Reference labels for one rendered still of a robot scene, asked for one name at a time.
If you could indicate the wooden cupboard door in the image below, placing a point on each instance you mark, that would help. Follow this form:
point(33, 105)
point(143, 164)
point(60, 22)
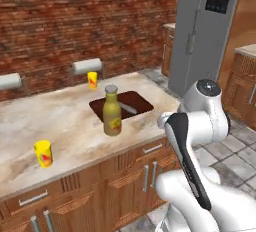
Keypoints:
point(15, 226)
point(163, 171)
point(75, 214)
point(123, 196)

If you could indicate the dark brown sink basin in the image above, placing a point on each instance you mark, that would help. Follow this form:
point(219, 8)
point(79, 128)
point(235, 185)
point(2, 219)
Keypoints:
point(136, 102)

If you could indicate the grey sink tap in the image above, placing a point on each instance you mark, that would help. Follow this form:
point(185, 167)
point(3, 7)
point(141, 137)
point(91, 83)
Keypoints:
point(128, 108)

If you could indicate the wide wooden cupboard run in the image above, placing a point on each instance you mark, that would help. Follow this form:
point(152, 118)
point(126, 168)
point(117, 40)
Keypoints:
point(241, 86)

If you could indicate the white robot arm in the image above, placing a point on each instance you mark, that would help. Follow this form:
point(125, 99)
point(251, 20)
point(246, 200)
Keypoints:
point(206, 119)

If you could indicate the narrow wooden cupboard run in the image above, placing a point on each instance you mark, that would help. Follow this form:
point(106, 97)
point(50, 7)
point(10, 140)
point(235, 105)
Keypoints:
point(168, 49)

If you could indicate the olive bottle with grey cap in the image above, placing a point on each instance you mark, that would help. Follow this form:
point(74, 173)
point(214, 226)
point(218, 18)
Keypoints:
point(111, 116)

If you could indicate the grey fridge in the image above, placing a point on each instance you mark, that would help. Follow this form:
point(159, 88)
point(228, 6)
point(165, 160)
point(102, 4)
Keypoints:
point(203, 42)

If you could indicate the wooden drawer front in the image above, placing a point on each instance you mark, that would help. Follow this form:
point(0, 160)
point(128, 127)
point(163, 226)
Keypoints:
point(140, 156)
point(13, 200)

